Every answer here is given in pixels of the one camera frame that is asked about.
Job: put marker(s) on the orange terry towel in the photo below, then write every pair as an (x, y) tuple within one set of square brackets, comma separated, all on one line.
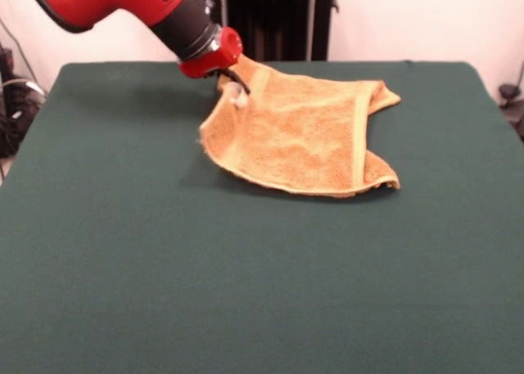
[(299, 145)]

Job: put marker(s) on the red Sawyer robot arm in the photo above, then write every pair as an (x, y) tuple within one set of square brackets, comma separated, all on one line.
[(123, 5)]

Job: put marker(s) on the black floor object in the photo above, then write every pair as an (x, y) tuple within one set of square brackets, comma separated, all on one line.
[(518, 122)]

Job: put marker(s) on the small black adapter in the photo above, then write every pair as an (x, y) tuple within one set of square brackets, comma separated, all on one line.
[(509, 91)]

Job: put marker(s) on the dark green table cloth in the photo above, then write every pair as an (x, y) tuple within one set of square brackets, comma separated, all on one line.
[(327, 247)]

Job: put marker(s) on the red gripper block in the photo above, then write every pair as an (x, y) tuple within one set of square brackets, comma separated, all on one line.
[(213, 61)]

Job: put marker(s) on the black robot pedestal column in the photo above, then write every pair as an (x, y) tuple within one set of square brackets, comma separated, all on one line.
[(278, 22)]

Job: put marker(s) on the black upright power adapter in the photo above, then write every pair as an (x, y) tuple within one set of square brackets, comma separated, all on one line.
[(6, 63)]

